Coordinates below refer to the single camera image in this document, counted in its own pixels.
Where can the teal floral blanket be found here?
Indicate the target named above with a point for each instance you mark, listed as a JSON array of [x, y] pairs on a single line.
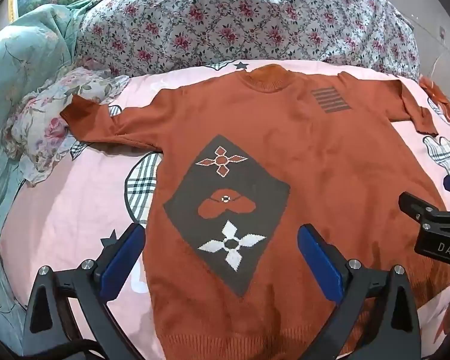
[[18, 67]]

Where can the orange patterned cloth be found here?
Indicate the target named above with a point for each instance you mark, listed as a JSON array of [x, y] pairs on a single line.
[[440, 97]]

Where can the white quilt with red flowers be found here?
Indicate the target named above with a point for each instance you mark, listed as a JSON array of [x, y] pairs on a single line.
[[228, 15]]

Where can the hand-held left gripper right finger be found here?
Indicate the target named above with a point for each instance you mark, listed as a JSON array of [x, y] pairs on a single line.
[[320, 262]]

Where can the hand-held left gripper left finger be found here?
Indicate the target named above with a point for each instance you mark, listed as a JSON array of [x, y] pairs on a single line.
[[122, 262]]

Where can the floral ruffled pillow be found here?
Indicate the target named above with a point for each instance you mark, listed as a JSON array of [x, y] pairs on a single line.
[[48, 127]]

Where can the pink bedsheet with plaid hearts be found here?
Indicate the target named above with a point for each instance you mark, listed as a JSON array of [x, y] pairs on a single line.
[[78, 202]]

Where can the orange knit sweater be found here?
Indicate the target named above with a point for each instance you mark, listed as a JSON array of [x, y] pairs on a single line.
[[322, 157]]

